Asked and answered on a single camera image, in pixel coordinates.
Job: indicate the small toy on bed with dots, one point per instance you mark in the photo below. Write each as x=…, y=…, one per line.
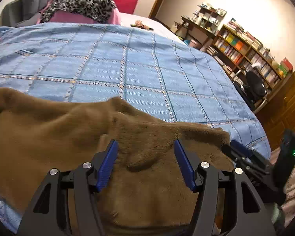
x=139, y=24

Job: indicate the leopard print blanket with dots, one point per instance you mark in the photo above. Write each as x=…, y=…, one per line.
x=81, y=11

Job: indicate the grey padded headboard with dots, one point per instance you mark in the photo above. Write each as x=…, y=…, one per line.
x=21, y=13

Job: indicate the black office chair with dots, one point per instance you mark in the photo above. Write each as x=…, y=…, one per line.
x=251, y=89

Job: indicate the blue patterned bedspread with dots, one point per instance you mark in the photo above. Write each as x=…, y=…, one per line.
x=74, y=62

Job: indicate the wooden bookshelf with books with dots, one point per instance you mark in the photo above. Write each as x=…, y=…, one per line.
x=238, y=52

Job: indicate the wooden desk with shelf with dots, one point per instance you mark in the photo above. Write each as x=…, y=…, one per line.
x=205, y=19

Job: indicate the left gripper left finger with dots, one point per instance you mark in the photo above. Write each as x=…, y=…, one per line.
x=48, y=210

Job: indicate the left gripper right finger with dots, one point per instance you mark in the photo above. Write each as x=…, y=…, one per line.
x=244, y=212

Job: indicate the brown fleece pants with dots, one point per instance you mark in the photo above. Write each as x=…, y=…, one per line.
x=146, y=193

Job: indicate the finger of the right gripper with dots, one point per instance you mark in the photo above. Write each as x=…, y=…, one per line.
x=241, y=149

